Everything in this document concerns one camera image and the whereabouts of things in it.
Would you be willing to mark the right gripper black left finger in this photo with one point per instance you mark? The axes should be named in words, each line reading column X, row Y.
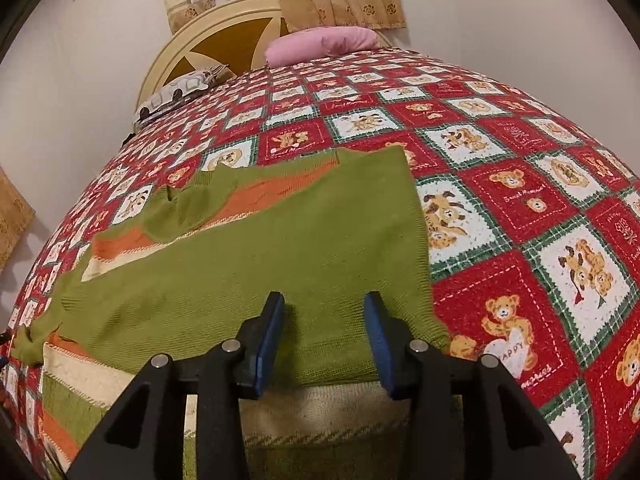
column 142, row 434

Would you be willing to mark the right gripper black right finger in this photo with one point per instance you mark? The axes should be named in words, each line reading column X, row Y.
column 467, row 419

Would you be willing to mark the green orange cream striped sweater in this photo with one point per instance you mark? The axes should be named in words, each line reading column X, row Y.
column 190, row 264

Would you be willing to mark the red teddy bear patchwork bedspread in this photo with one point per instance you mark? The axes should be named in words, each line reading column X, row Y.
column 532, row 225

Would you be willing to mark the beige side window curtain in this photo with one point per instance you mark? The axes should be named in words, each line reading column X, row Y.
column 16, row 216

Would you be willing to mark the white car print pillow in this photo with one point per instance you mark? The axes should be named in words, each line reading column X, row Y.
column 179, row 91

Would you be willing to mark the cream and brown headboard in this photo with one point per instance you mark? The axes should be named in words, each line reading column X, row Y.
column 235, row 34

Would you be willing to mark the pink pillow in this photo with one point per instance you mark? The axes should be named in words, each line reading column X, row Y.
column 319, row 42

